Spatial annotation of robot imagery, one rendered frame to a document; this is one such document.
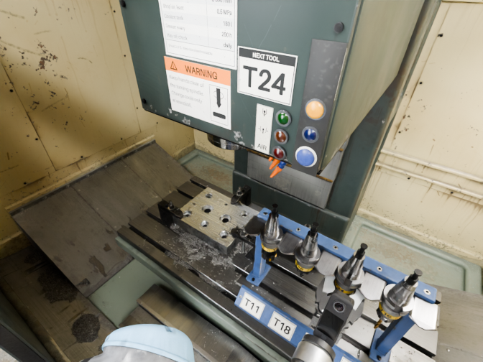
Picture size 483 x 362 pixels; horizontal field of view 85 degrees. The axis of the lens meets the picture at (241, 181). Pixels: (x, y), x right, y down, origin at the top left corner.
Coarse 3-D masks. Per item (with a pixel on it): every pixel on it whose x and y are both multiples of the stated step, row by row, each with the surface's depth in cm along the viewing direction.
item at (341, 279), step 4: (340, 264) 66; (340, 268) 65; (336, 272) 65; (340, 272) 64; (336, 276) 66; (340, 276) 64; (340, 280) 65; (344, 280) 63; (348, 280) 63; (352, 280) 63; (356, 280) 63; (360, 280) 63; (348, 284) 64; (352, 284) 62; (356, 284) 62; (352, 288) 63; (356, 288) 64
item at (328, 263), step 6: (324, 252) 70; (324, 258) 69; (330, 258) 69; (336, 258) 69; (318, 264) 67; (324, 264) 67; (330, 264) 67; (336, 264) 67; (318, 270) 66; (324, 270) 66; (330, 270) 66; (330, 276) 65
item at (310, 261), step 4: (300, 244) 71; (296, 248) 70; (296, 252) 69; (320, 252) 69; (296, 256) 70; (300, 256) 68; (304, 256) 68; (316, 256) 68; (296, 260) 70; (300, 260) 68; (304, 260) 69; (308, 260) 68; (312, 260) 67; (316, 260) 68; (308, 264) 68; (312, 264) 68
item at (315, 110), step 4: (308, 104) 38; (312, 104) 37; (316, 104) 37; (320, 104) 37; (308, 108) 38; (312, 108) 37; (316, 108) 37; (320, 108) 37; (308, 112) 38; (312, 112) 38; (316, 112) 37; (320, 112) 37; (312, 116) 38; (316, 116) 38; (320, 116) 37
